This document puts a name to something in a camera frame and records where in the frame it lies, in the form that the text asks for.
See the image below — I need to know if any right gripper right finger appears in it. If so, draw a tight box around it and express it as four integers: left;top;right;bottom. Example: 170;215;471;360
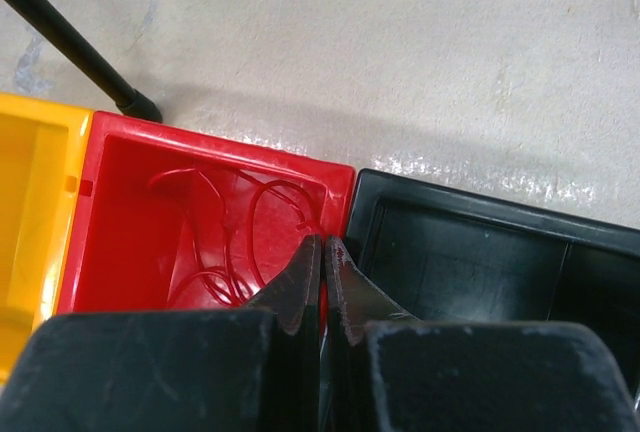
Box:
324;236;639;431

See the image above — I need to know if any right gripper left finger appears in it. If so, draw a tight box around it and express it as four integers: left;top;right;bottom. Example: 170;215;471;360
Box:
1;235;323;431

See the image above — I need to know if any black plastic bin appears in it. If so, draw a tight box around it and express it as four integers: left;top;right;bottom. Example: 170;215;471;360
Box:
344;169;639;395

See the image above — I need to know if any red plastic bin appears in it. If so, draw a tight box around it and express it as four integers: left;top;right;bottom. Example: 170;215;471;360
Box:
56;112;356;314

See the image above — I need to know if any yellow plastic bin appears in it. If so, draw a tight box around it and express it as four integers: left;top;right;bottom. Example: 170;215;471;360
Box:
1;93;93;381

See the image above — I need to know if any black music stand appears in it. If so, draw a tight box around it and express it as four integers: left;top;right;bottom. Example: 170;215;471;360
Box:
4;0;163;123

